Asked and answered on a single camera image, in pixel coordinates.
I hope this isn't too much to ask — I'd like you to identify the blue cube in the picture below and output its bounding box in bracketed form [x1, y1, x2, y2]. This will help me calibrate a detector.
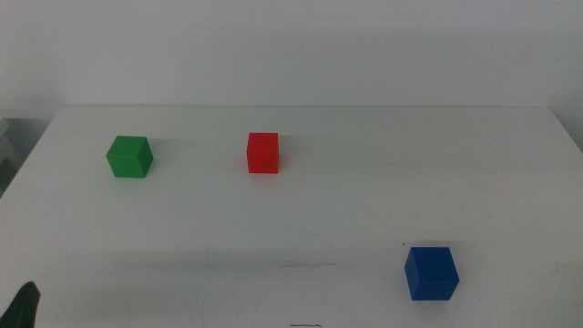
[404, 246, 460, 302]

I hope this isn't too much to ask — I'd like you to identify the green cube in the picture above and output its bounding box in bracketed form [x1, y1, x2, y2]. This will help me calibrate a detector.
[105, 135, 155, 179]

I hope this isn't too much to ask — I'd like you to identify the red cube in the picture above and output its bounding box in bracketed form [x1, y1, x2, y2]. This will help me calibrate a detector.
[246, 131, 280, 175]

